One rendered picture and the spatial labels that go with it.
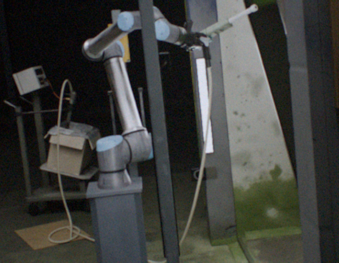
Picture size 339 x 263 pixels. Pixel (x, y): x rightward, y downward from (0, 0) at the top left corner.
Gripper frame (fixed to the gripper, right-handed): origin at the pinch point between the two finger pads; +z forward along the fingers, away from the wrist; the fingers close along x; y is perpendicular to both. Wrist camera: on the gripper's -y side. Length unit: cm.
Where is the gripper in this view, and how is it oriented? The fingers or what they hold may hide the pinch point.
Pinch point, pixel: (206, 40)
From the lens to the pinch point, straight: 366.7
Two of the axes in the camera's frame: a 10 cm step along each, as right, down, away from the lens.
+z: 7.1, 1.0, 7.0
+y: 1.5, 9.4, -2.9
